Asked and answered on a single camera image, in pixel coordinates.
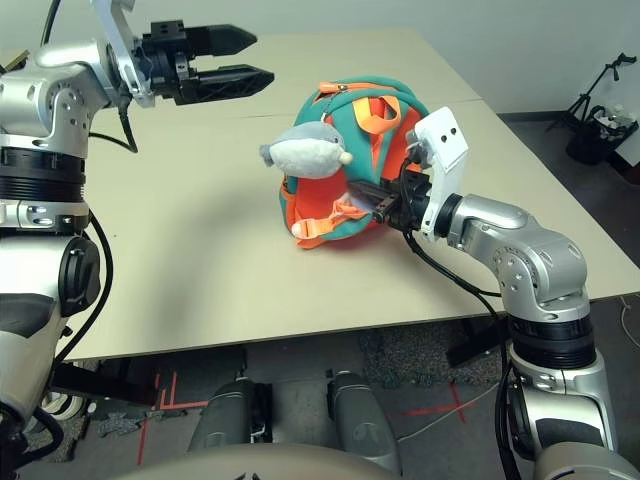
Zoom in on black bag with white items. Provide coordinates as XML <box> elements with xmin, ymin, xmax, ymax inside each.
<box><xmin>565</xmin><ymin>103</ymin><xmax>632</xmax><ymax>165</ymax></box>

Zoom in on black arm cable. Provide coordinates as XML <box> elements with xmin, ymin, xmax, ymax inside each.
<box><xmin>402</xmin><ymin>232</ymin><xmax>516</xmax><ymax>480</ymax></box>
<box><xmin>52</xmin><ymin>209</ymin><xmax>115</xmax><ymax>369</ymax></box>

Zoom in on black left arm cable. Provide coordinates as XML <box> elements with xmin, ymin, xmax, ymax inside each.
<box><xmin>52</xmin><ymin>209</ymin><xmax>115</xmax><ymax>369</ymax></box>

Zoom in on orange and teal backpack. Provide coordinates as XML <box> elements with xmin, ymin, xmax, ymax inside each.
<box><xmin>277</xmin><ymin>74</ymin><xmax>434</xmax><ymax>251</ymax></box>

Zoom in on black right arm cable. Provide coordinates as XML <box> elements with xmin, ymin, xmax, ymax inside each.
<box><xmin>402</xmin><ymin>232</ymin><xmax>516</xmax><ymax>480</ymax></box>

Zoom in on dark grey right robot thigh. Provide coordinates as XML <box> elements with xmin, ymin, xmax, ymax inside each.
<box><xmin>327</xmin><ymin>369</ymin><xmax>404</xmax><ymax>474</ymax></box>

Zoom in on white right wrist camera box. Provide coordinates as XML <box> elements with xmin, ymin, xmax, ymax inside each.
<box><xmin>405</xmin><ymin>106</ymin><xmax>470</xmax><ymax>245</ymax></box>

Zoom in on grey robot torso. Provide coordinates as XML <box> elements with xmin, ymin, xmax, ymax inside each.
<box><xmin>114</xmin><ymin>442</ymin><xmax>401</xmax><ymax>480</ymax></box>

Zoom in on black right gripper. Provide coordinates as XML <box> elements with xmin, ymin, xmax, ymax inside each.
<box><xmin>348</xmin><ymin>162</ymin><xmax>435</xmax><ymax>235</ymax></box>

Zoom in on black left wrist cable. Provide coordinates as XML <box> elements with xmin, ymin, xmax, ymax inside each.
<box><xmin>41</xmin><ymin>0</ymin><xmax>140</xmax><ymax>154</ymax></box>

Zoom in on beige side table black frame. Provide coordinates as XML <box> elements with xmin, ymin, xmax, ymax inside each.
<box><xmin>0</xmin><ymin>48</ymin><xmax>29</xmax><ymax>74</ymax></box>

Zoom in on dark grey robot thigh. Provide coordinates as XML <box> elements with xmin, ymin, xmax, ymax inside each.
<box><xmin>187</xmin><ymin>378</ymin><xmax>274</xmax><ymax>456</ymax></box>
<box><xmin>327</xmin><ymin>369</ymin><xmax>404</xmax><ymax>474</ymax></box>

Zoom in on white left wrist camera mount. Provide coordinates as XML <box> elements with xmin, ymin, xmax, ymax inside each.
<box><xmin>89</xmin><ymin>0</ymin><xmax>157</xmax><ymax>110</ymax></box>

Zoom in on black table foot bar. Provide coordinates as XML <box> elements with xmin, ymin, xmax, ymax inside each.
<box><xmin>49</xmin><ymin>362</ymin><xmax>156</xmax><ymax>407</ymax></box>

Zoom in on dark grey left robot thigh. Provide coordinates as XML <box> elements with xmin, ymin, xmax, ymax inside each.
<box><xmin>187</xmin><ymin>378</ymin><xmax>274</xmax><ymax>456</ymax></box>

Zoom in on black tripod stand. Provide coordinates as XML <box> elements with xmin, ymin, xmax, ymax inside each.
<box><xmin>544</xmin><ymin>51</ymin><xmax>639</xmax><ymax>134</ymax></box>

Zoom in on white floor cable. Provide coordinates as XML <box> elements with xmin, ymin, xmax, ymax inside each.
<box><xmin>618</xmin><ymin>293</ymin><xmax>640</xmax><ymax>344</ymax></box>
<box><xmin>397</xmin><ymin>382</ymin><xmax>501</xmax><ymax>444</ymax></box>

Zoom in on grey plush fish toy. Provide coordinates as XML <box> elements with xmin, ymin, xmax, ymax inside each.
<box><xmin>258</xmin><ymin>122</ymin><xmax>355</xmax><ymax>180</ymax></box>

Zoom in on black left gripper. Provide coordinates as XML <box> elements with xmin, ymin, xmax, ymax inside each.
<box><xmin>136</xmin><ymin>18</ymin><xmax>276</xmax><ymax>107</ymax></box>

